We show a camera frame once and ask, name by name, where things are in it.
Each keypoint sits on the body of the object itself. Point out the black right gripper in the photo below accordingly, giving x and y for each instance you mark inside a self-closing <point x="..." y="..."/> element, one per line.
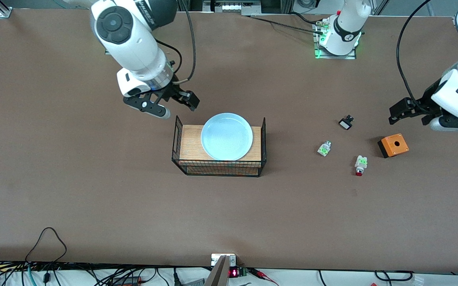
<point x="170" y="92"/>

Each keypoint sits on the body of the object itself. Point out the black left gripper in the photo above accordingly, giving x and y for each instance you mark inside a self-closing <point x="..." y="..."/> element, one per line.
<point x="426" y="99"/>

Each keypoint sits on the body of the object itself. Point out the light blue round plate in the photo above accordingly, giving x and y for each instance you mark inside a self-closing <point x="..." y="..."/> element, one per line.
<point x="227" y="137"/>

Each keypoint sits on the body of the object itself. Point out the red push button switch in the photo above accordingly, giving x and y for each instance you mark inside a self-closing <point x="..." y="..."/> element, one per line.
<point x="360" y="163"/>

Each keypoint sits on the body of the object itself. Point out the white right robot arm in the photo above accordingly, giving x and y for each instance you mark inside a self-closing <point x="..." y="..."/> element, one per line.
<point x="133" y="43"/>

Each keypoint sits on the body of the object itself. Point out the black square white-faced button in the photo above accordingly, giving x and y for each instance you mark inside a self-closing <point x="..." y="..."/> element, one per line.
<point x="346" y="123"/>

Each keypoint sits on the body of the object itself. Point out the wooden board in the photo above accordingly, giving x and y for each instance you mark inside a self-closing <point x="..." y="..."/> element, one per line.
<point x="189" y="143"/>

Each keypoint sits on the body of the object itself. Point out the white terminal strip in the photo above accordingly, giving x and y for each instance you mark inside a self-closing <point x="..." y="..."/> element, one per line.
<point x="232" y="6"/>

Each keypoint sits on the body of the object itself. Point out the red digit display module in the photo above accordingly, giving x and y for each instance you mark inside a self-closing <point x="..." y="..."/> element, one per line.
<point x="235" y="273"/>

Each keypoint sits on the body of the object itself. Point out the orange button enclosure box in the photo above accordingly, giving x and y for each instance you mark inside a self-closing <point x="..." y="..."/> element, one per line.
<point x="395" y="146"/>

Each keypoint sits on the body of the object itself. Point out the green push button switch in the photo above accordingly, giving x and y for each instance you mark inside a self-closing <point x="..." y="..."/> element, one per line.
<point x="324" y="148"/>

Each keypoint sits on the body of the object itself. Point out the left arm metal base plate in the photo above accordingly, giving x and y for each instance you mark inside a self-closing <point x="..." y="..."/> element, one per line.
<point x="319" y="55"/>

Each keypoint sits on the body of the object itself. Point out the silver metal bracket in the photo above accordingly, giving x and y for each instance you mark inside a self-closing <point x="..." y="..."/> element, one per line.
<point x="218" y="258"/>

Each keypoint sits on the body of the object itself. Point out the grey camera pole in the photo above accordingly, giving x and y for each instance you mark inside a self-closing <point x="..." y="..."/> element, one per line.
<point x="217" y="274"/>

